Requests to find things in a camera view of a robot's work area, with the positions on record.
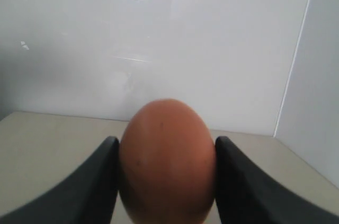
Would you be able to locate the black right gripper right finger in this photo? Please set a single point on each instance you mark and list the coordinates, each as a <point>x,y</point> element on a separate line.
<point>246,194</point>

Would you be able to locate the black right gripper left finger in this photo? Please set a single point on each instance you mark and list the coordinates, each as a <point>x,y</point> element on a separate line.
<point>87,195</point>

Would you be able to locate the brown egg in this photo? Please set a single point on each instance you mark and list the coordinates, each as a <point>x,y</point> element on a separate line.
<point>167,163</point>

